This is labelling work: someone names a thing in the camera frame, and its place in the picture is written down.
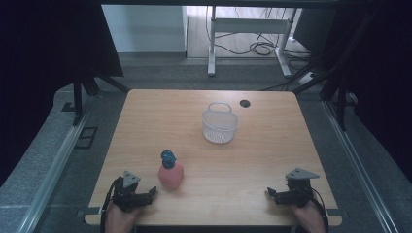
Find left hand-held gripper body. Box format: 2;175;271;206
111;170;142;214

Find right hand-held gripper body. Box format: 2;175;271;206
285;167;321;209

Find pink bottle with blue cap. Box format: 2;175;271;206
157;150;185;190

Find white perforated plastic basket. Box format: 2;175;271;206
201;102;239;145

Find person's left hand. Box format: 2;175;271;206
104;202;142;233

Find person's right hand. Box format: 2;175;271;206
290;199;327;233

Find black metal stand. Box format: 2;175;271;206
291;13;377;132
71;72;130;127

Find white power strip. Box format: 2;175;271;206
297;71;317;85

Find black curtain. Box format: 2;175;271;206
292;6;412;183
0;3;124;187

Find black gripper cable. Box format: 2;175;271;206
99;177;124;233
304;187;330;233

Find aluminium floor rail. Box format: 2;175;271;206
16;103;95;233
322;100;401;233

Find black floor bracket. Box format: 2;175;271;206
75;126;99;150

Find black floor cables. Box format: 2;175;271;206
205;7;312;91

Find white metal desk frame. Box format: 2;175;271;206
207;5;298;79

